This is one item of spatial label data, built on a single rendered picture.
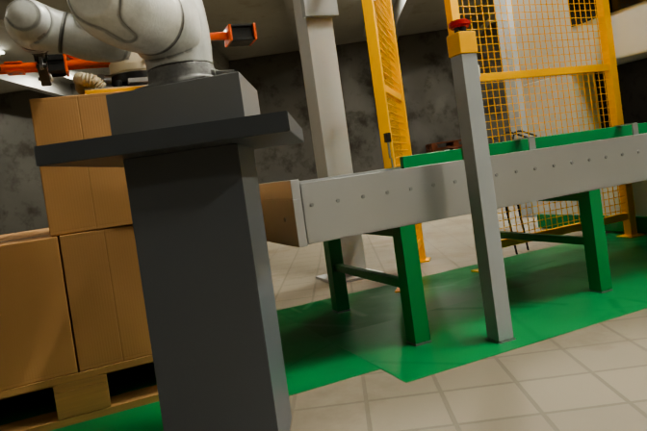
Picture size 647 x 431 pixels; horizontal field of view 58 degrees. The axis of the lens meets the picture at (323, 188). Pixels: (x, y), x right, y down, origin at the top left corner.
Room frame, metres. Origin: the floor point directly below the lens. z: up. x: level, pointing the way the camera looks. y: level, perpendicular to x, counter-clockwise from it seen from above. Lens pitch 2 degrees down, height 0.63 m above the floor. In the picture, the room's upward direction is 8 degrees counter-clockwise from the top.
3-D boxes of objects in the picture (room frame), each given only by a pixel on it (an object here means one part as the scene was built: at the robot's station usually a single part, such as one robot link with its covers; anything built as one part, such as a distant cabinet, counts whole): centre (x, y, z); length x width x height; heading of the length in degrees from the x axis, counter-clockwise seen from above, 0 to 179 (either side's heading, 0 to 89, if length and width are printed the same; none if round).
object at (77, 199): (1.96, 0.58, 0.74); 0.60 x 0.40 x 0.40; 108
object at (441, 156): (2.96, -1.09, 0.60); 1.60 x 0.11 x 0.09; 113
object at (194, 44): (1.37, 0.30, 1.02); 0.18 x 0.16 x 0.22; 166
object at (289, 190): (2.12, 0.22, 0.58); 0.70 x 0.03 x 0.06; 23
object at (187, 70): (1.38, 0.27, 0.88); 0.22 x 0.18 x 0.06; 85
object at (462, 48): (1.88, -0.50, 0.50); 0.07 x 0.07 x 1.00; 23
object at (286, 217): (2.12, 0.22, 0.48); 0.70 x 0.03 x 0.15; 23
